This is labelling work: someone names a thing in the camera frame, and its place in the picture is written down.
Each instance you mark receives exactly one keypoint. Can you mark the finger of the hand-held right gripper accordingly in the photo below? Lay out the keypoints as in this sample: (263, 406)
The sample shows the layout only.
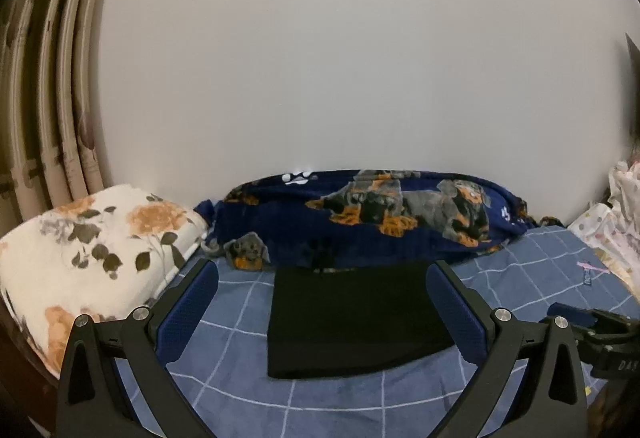
(567, 310)
(612, 320)

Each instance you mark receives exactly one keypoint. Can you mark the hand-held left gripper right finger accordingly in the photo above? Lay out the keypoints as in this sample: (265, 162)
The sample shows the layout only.
(455, 313)

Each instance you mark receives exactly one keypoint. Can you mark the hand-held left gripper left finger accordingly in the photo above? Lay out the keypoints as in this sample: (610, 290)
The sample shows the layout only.
(187, 313)

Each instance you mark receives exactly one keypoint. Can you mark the black pants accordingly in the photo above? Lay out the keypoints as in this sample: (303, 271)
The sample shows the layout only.
(350, 318)

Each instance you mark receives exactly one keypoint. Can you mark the blue plaid bedsheet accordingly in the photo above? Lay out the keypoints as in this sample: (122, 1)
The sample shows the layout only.
(525, 278)

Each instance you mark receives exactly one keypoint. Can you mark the white dotted pillow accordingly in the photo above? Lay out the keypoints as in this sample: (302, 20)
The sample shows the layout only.
(595, 223)

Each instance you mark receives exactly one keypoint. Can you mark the white floral pillow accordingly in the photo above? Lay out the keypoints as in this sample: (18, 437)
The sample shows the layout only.
(75, 258)

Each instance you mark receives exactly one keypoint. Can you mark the white patterned quilt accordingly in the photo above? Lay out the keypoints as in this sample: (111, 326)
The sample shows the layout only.
(627, 188)

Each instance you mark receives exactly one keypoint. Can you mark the navy dog print blanket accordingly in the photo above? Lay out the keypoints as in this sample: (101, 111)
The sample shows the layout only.
(300, 218)

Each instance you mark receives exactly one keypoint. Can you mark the brown wooden headboard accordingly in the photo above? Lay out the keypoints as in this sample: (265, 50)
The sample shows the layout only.
(20, 378)

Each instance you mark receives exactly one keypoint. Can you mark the beige floral curtain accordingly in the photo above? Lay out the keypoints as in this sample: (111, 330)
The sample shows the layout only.
(50, 118)

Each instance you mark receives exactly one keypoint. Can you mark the black wall television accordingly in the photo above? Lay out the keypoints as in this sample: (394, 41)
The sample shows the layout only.
(634, 83)

